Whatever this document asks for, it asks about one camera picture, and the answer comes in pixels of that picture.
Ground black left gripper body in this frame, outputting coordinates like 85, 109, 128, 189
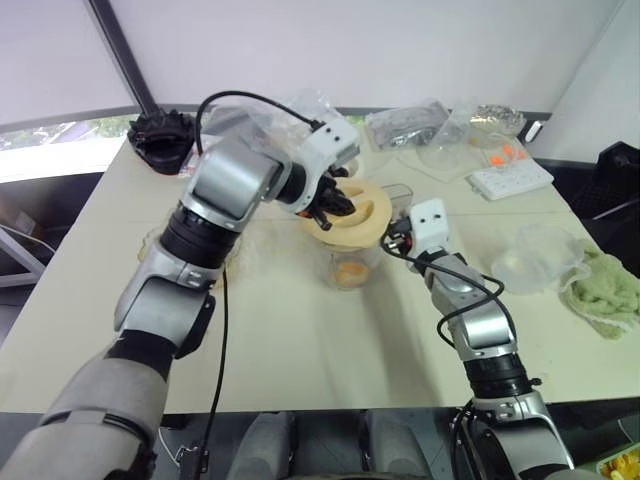
308, 167, 352, 215

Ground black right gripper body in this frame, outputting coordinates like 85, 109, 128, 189
383, 213, 417, 257

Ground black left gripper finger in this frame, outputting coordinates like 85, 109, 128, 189
331, 192, 358, 218
310, 205, 335, 233

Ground cream blender lid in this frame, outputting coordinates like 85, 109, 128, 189
297, 180, 396, 249

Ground clear plastic blender jar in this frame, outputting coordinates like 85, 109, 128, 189
319, 182, 416, 292

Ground orange fruit piece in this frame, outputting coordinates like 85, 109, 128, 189
331, 261, 372, 290

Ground tray of yellow food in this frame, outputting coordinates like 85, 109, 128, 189
596, 447, 640, 480

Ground clear plastic bag with papers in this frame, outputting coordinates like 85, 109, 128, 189
206, 88, 347, 152

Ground clear plastic cup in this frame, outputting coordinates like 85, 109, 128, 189
417, 142, 482, 182

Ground white power strip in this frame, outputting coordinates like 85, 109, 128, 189
466, 162, 556, 202

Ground small clear plastic bag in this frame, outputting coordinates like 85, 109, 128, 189
439, 101, 482, 147

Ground white socket strip orange switches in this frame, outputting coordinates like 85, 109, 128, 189
479, 141, 531, 170

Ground clear plastic bowl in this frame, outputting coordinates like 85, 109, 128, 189
491, 222, 585, 296

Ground red printed plastic packet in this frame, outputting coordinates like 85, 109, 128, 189
177, 148, 202, 177

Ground silver foil bag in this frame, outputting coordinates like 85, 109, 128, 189
469, 103, 527, 140

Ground green towel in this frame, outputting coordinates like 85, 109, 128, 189
558, 238, 640, 342

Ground black chair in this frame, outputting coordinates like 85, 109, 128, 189
549, 141, 640, 251

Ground grey rounded shape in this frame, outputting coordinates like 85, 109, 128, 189
227, 411, 297, 480

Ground dark metal pole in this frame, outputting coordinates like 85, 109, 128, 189
88, 0, 157, 117

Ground grey side furniture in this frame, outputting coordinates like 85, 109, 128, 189
0, 219, 57, 289

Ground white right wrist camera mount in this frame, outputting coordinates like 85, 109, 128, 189
408, 198, 450, 252

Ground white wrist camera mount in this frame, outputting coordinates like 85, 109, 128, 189
408, 198, 450, 252
303, 121, 362, 176

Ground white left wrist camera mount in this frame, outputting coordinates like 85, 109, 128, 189
303, 121, 362, 176

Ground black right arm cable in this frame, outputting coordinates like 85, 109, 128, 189
380, 219, 507, 352

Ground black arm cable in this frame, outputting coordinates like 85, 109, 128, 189
177, 89, 324, 480
380, 219, 507, 352

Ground plastic bag of dark cables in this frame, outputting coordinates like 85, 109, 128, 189
364, 99, 452, 152

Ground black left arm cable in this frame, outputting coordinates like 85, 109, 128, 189
177, 89, 324, 480

